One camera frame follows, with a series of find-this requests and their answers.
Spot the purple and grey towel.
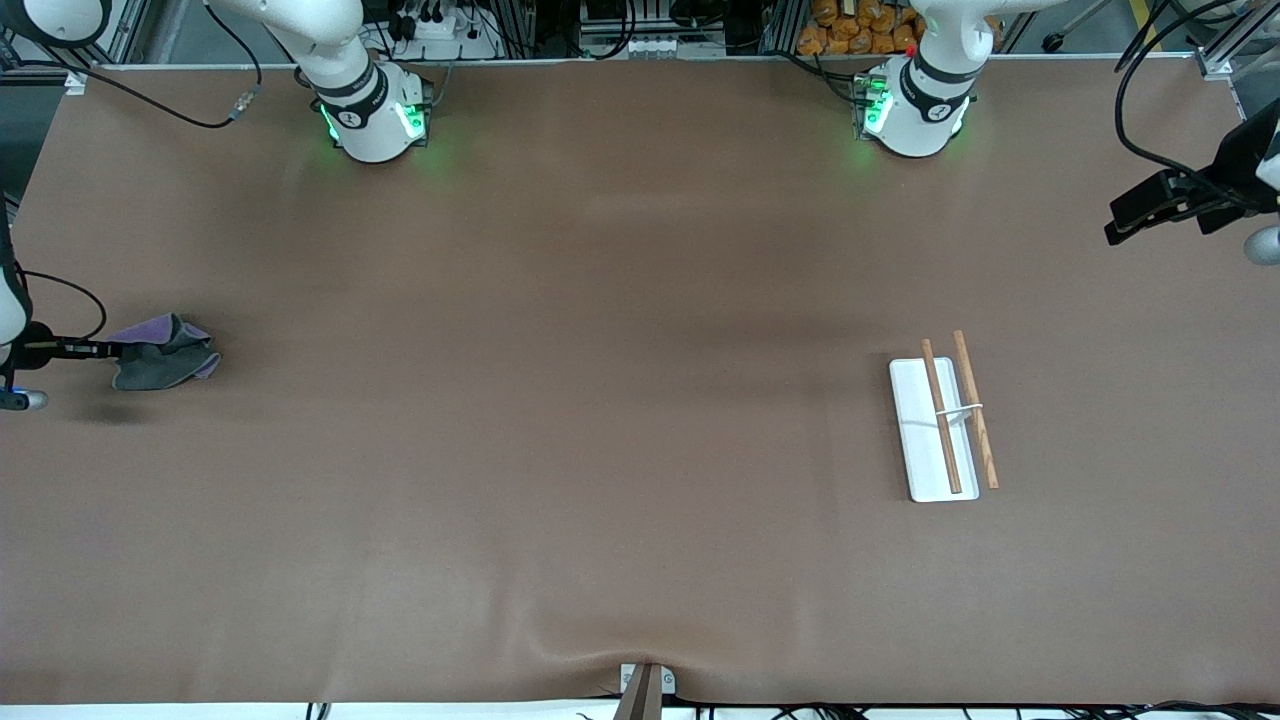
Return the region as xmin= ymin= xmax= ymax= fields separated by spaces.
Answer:
xmin=108 ymin=314 xmax=223 ymax=392

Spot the white rack with wooden bars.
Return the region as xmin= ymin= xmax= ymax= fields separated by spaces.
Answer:
xmin=889 ymin=331 xmax=1001 ymax=503

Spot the pile of orange objects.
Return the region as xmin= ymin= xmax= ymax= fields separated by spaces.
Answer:
xmin=797 ymin=0 xmax=926 ymax=57

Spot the white power strip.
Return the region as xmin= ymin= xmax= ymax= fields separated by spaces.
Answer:
xmin=385 ymin=0 xmax=501 ymax=61

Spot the brown table mat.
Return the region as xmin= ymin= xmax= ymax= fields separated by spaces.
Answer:
xmin=0 ymin=55 xmax=1280 ymax=706

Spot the aluminium frame post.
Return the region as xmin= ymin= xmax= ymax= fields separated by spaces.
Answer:
xmin=1195 ymin=0 xmax=1280 ymax=81
xmin=0 ymin=0 xmax=151 ymax=96

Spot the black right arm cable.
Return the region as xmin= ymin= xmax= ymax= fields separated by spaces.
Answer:
xmin=0 ymin=0 xmax=263 ymax=343

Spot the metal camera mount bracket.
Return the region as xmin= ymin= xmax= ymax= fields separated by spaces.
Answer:
xmin=612 ymin=663 xmax=677 ymax=720

